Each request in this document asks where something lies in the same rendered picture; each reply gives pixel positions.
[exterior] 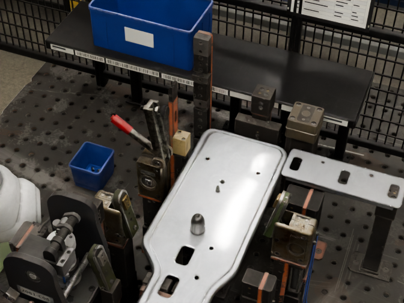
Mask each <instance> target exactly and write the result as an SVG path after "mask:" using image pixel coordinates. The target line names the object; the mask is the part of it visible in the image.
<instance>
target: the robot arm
mask: <svg viewBox="0 0 404 303"><path fill-rule="evenodd" d="M25 221H29V222H37V223H41V205H40V191H39V189H38V188H37V187H36V186H35V184H33V183H31V182H30V181H28V180H26V179H23V178H17V177H16V176H15V175H14V174H12V173H11V171H10V170H9V169H8V168H6V167H4V166H3V165H0V243H3V242H9V241H11V239H12V237H13V236H14V235H15V234H16V232H17V231H18V229H19V228H20V226H21V225H22V224H23V222H25Z"/></svg>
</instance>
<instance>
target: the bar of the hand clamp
mask: <svg viewBox="0 0 404 303"><path fill-rule="evenodd" d="M140 110H141V111H143V112H144V115H145V120H146V123H147V127H148V132H149V135H150V141H151V145H152V148H153V153H154V156H155V157H159V158H161V159H163V160H164V162H165V159H164V154H163V152H165V153H166V154H167V156H166V159H169V160H170V158H171V156H170V151H169V148H168V143H167V138H166V134H165V129H164V124H163V120H162V118H167V117H168V116H169V113H170V109H169V107H168V106H167V105H164V106H163V107H161V108H160V106H159V101H158V100H152V99H150V100H149V101H148V103H147V104H146V105H144V106H141V107H140ZM165 167H166V164H165Z"/></svg>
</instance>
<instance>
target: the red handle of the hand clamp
mask: <svg viewBox="0 0 404 303"><path fill-rule="evenodd" d="M110 119H111V123H113V124H114V125H115V126H117V127H118V128H119V129H120V130H122V131H123V132H124V133H125V134H127V135H129V136H131V137H132V138H133V139H134V140H136V141H137V142H138V143H140V144H141V145H142V146H143V147H145V148H146V149H147V150H148V151H150V152H151V153H153V148H152V144H151V142H150V141H149V140H148V139H147V138H145V137H144V136H142V135H141V134H140V133H139V132H137V131H136V130H135V129H134V128H133V127H132V126H131V125H130V124H128V123H127V122H126V121H124V120H123V119H122V118H121V117H119V116H118V115H117V114H116V115H112V117H111V118H110ZM153 154H154V153H153ZM163 154H164V159H165V158H166V156H167V154H166V153H165V152H164V151H163Z"/></svg>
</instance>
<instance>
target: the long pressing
mask: <svg viewBox="0 0 404 303"><path fill-rule="evenodd" d="M206 158H209V160H206ZM286 160H287V153H286V151H285V150H284V149H283V148H281V147H280V146H277V145H273V144H270V143H267V142H263V141H259V140H256V139H252V138H248V137H245V136H241V135H237V134H234V133H230V132H226V131H223V130H218V129H208V130H206V131H205V132H203V134H202V136H201V137H200V139H199V140H198V142H197V144H196V146H195V148H194V149H193V151H192V153H191V155H190V156H189V158H188V160H187V161H186V163H185V165H184V167H183V168H182V170H181V172H180V174H179V175H178V177H177V179H176V181H175V182H174V184H173V186H172V187H171V189H170V191H169V193H168V195H167V196H166V198H165V199H164V202H163V203H162V205H161V207H160V208H159V210H158V212H157V214H156V215H155V217H154V219H153V220H152V222H151V224H150V226H149V227H148V229H147V231H146V233H145V235H144V236H143V238H142V250H143V251H144V254H145V256H146V257H147V260H148V262H149V264H150V266H151V268H152V271H153V273H152V276H151V278H150V280H149V282H148V283H147V285H146V287H145V289H144V291H143V293H142V295H141V296H140V298H139V300H138V302H137V303H211V301H212V299H213V297H214V295H215V294H216V293H217V292H218V291H219V290H220V289H222V288H223V287H224V286H225V285H226V284H227V283H229V282H230V281H231V280H232V279H233V278H234V277H235V276H236V274H237V272H238V270H239V268H240V266H241V264H242V261H243V259H244V257H245V254H246V252H247V250H248V248H249V245H250V243H251V241H252V239H253V237H254V234H255V232H256V230H257V227H258V226H259V223H260V221H261V219H262V216H263V214H264V212H265V210H266V207H267V205H268V203H269V200H270V199H271V196H272V194H273V192H274V189H275V187H276V185H277V183H278V180H279V178H280V176H281V171H282V169H283V166H284V164H285V163H286ZM257 172H259V173H260V174H259V175H257V174H256V173H257ZM221 180H224V181H225V183H223V184H221V183H220V181H221ZM217 185H219V190H220V192H215V190H216V186H217ZM196 213H200V214H202V215H203V217H204V220H205V232H204V233H203V234H201V235H194V234H193V233H191V218H192V216H193V215H194V214H196ZM184 246H186V247H188V248H192V249H193V250H194V253H193V255H192V257H191V259H190V261H189V263H188V264H187V265H180V264H178V263H176V262H175V259H176V257H177V255H178V254H179V252H180V250H181V248H182V247H184ZM210 247H213V250H210V249H209V248H210ZM167 276H172V277H175V278H178V279H179V283H178V285H177V287H176V289H175V290H174V292H173V294H172V296H171V297H170V298H165V297H163V296H160V295H159V294H158V292H159V290H160V288H161V286H162V284H163V282H164V281H165V279H166V277H167ZM196 276H198V277H199V279H198V280H196V279H195V277H196Z"/></svg>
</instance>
